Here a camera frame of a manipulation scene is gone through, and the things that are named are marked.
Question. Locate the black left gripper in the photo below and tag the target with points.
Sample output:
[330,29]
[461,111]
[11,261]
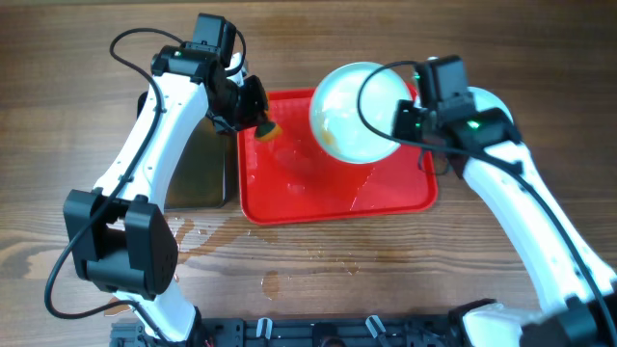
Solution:
[255,112]

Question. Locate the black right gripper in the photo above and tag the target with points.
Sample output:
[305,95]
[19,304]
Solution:
[402,110]

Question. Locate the black water tray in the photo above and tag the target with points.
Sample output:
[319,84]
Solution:
[186,165]

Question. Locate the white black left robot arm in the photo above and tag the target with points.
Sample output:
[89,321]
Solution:
[119,239]

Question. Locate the red plastic tray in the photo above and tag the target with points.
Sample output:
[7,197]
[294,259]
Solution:
[292,180]

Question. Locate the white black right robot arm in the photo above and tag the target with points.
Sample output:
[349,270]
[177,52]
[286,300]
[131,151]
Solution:
[576,290]

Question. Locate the orange green sponge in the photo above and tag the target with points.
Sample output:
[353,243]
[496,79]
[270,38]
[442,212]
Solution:
[267,131]

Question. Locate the light blue plate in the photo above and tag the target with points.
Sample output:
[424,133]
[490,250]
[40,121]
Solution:
[485,100]
[344,99]

